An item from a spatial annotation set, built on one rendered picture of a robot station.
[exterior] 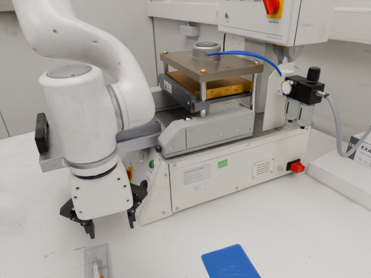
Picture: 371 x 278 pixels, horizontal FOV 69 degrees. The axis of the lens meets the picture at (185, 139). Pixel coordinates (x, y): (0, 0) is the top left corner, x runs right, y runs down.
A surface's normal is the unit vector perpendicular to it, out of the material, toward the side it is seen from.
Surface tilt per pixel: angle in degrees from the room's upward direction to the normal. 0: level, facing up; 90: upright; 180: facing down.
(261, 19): 90
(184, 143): 90
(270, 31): 90
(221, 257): 0
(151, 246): 0
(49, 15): 47
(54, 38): 106
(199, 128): 90
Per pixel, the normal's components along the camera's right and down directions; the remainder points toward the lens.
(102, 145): 0.75, 0.35
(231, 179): 0.41, 0.43
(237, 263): -0.03, -0.88
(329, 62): -0.85, 0.28
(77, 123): 0.22, 0.52
